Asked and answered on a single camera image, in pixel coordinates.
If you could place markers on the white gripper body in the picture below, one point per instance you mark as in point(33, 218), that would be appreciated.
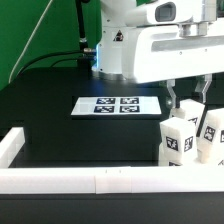
point(158, 53)

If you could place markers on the white round stool seat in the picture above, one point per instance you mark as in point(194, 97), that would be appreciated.
point(200, 160)

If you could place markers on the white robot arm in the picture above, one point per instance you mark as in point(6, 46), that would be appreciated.
point(118, 17)

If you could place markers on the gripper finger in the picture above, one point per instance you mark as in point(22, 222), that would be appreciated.
point(172, 101)
point(203, 84)

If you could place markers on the white marker tag board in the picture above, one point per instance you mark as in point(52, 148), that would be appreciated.
point(132, 105)

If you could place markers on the white U-shaped fence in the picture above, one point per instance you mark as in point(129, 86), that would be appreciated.
point(100, 180)

